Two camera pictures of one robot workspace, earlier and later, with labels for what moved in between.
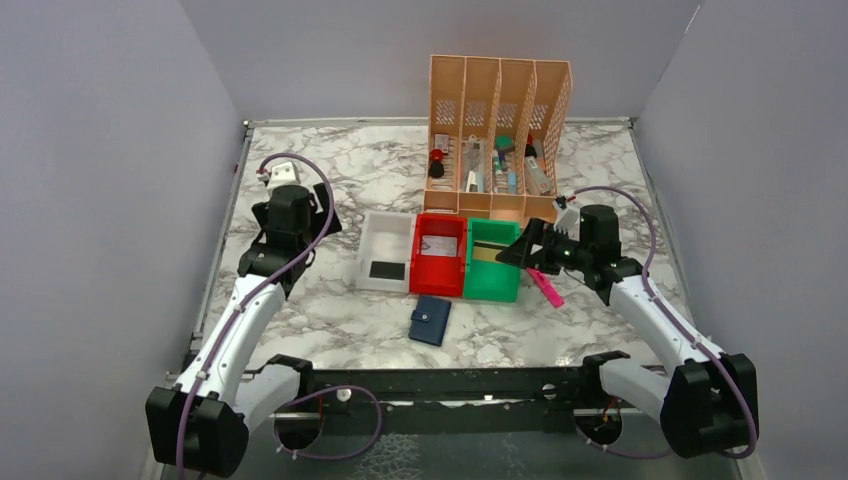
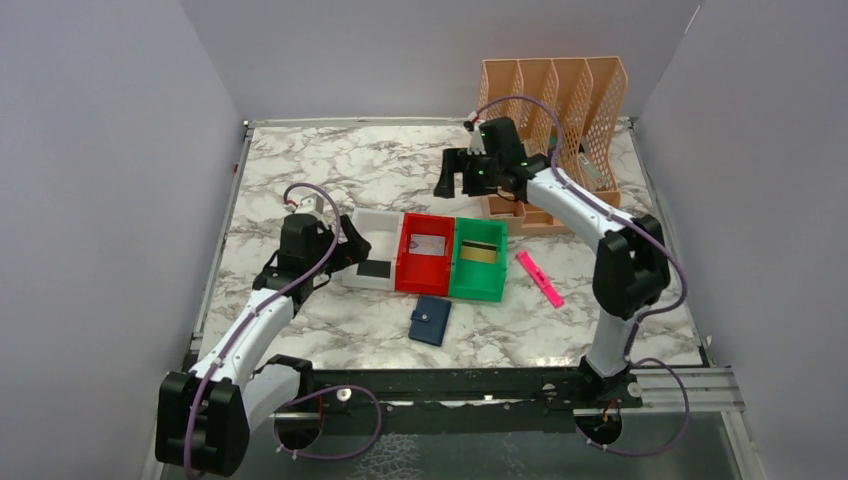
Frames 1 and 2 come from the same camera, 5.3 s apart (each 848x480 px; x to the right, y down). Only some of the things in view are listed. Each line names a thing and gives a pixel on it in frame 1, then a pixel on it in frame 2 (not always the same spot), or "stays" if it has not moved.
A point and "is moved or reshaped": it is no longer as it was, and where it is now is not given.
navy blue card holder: [429, 320] stays
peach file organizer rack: [493, 133] is moved or reshaped
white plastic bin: [386, 237] is moved or reshaped
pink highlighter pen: [547, 287] stays
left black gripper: [324, 202] → [355, 250]
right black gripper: [519, 252] → [456, 160]
